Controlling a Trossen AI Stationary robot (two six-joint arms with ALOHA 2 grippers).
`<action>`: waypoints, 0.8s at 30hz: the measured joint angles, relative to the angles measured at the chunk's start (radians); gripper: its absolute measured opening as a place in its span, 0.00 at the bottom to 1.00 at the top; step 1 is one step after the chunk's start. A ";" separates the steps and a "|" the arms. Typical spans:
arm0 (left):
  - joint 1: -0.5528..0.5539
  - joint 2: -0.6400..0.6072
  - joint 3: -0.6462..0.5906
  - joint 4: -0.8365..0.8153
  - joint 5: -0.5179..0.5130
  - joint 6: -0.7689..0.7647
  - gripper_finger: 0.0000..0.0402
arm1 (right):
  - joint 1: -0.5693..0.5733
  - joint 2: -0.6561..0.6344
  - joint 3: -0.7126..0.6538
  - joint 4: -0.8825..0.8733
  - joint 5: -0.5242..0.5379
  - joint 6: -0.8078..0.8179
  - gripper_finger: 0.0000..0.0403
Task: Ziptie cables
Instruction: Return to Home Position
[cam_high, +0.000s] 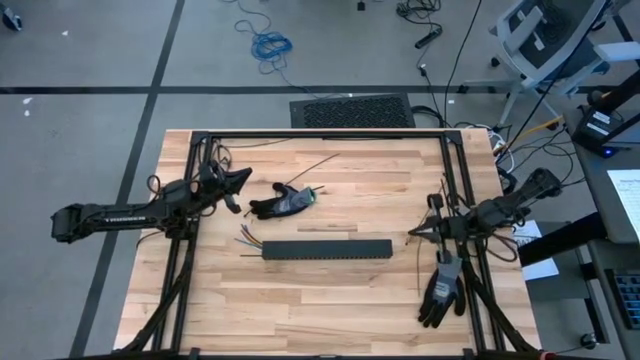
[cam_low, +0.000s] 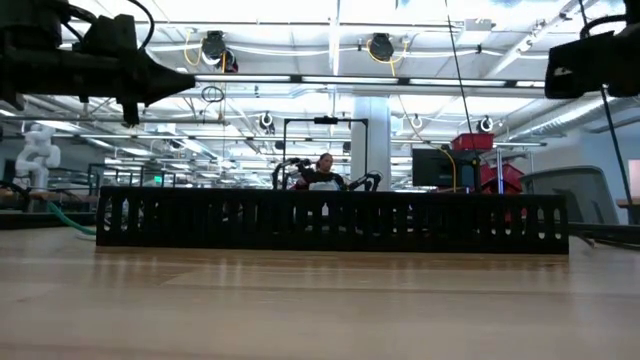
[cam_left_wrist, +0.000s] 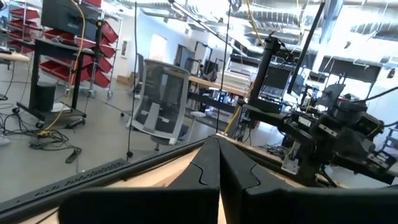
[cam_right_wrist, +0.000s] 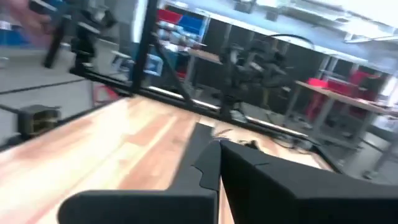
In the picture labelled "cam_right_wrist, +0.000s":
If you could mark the blue shelf bin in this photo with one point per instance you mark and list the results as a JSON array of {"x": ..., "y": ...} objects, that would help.
[{"x": 191, "y": 24}]

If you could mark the black box with brass slots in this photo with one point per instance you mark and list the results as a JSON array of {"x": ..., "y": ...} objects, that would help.
[{"x": 38, "y": 119}]

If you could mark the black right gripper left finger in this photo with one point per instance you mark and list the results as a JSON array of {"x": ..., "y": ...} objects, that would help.
[{"x": 140, "y": 207}]

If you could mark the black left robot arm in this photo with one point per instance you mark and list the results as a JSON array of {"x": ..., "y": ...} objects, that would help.
[{"x": 248, "y": 71}]

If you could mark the black distant robot stand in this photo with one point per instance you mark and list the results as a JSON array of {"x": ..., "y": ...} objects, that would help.
[{"x": 85, "y": 40}]

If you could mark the red plastic bin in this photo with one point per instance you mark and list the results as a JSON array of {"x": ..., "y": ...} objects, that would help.
[{"x": 339, "y": 87}]

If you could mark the wooden workbench with metal legs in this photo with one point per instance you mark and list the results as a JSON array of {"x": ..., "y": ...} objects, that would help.
[{"x": 339, "y": 98}]

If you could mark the red shelf bin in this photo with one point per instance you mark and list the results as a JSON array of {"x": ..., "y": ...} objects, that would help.
[{"x": 168, "y": 16}]

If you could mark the person's hand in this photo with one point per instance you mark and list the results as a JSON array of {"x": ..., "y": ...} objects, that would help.
[{"x": 29, "y": 20}]

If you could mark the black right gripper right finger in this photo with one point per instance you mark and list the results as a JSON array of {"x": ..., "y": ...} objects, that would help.
[{"x": 295, "y": 193}]

